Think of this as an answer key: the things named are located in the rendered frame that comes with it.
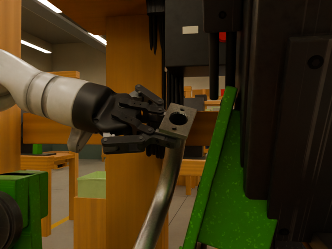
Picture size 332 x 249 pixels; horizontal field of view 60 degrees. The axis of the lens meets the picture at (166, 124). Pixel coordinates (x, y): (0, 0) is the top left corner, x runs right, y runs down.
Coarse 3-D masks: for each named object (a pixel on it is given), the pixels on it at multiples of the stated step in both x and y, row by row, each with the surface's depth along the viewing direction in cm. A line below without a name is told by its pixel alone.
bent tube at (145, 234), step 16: (176, 112) 41; (192, 112) 41; (160, 128) 38; (176, 128) 39; (176, 160) 45; (160, 176) 47; (176, 176) 46; (160, 192) 46; (160, 208) 45; (144, 224) 43; (160, 224) 43; (144, 240) 41
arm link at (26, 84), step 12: (0, 60) 44; (12, 60) 45; (0, 72) 43; (12, 72) 43; (24, 72) 44; (36, 72) 44; (12, 84) 43; (24, 84) 43; (36, 84) 43; (12, 96) 44; (24, 96) 43; (36, 96) 42; (24, 108) 44; (36, 108) 43
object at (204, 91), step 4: (184, 92) 737; (192, 92) 734; (196, 92) 731; (200, 92) 729; (204, 92) 719; (208, 92) 723; (192, 96) 734; (208, 96) 717; (220, 96) 710; (212, 108) 715; (204, 148) 717; (208, 148) 731; (204, 152) 713
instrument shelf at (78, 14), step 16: (48, 0) 61; (64, 0) 61; (80, 0) 61; (96, 0) 61; (112, 0) 61; (128, 0) 61; (144, 0) 61; (80, 16) 69; (96, 16) 69; (112, 16) 69; (96, 32) 81
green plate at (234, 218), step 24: (216, 120) 28; (216, 144) 28; (216, 168) 29; (240, 168) 29; (216, 192) 29; (240, 192) 29; (192, 216) 28; (216, 216) 29; (240, 216) 29; (264, 216) 28; (192, 240) 28; (216, 240) 29; (240, 240) 29; (264, 240) 28
